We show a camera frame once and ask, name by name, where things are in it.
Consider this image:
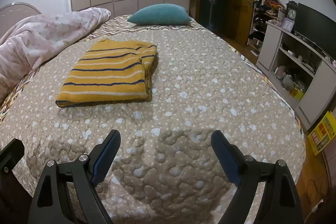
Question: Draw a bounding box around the pink floral duvet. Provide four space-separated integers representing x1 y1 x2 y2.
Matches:
1 7 111 102

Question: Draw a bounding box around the teal cushion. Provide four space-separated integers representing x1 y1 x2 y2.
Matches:
127 3 191 26

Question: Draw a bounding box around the grey bed headboard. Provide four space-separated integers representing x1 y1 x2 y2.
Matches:
0 2 41 38

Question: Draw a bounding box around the beige dotted quilt bedspread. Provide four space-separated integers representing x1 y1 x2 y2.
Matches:
1 30 305 223

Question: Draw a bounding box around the grey tv cabinet shelf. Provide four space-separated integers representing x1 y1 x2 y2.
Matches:
257 22 335 130

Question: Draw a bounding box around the pile of clothes on rack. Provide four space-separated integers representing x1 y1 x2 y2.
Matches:
247 0 284 57

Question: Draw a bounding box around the yellow printed box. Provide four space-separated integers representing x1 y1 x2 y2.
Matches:
307 111 336 156

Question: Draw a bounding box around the black television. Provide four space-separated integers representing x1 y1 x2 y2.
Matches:
294 3 336 60

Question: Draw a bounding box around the yellow striped knit sweater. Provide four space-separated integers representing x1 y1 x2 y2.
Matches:
55 39 157 107

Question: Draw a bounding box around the small table clock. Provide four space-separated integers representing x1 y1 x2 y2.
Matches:
286 1 298 21

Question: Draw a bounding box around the colourful geometric patterned blanket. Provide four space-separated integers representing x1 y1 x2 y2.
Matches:
1 16 288 132

